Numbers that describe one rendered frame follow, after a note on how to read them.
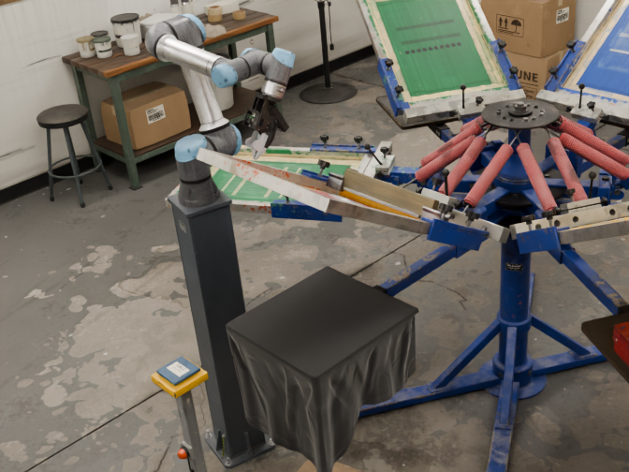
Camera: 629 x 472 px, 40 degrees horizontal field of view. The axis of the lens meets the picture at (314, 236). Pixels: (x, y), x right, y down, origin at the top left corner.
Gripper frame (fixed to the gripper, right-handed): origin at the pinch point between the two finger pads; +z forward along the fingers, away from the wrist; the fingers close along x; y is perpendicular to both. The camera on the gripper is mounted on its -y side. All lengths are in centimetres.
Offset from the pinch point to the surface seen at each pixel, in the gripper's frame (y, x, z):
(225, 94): -237, -308, -19
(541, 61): -387, -147, -116
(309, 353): -10, 39, 53
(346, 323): -27, 37, 43
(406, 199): -36, 37, -2
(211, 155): 22.9, 4.6, 3.3
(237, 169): 22.8, 17.9, 4.3
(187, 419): 11, 17, 85
